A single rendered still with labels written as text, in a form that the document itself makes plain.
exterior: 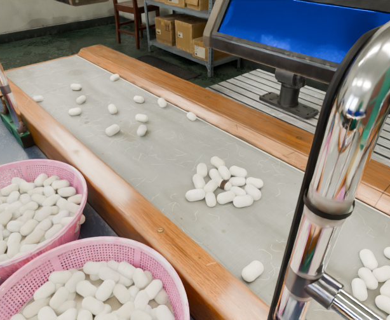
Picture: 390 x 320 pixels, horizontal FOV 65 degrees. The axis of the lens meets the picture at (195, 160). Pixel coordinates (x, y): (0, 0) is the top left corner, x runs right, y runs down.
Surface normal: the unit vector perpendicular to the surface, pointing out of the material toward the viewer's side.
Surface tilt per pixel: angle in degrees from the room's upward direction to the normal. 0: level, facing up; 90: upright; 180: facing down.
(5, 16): 90
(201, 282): 0
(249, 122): 0
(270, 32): 58
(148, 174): 0
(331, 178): 90
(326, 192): 90
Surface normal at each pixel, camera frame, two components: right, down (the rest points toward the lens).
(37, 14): 0.64, 0.45
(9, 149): -0.01, -0.81
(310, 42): -0.63, -0.08
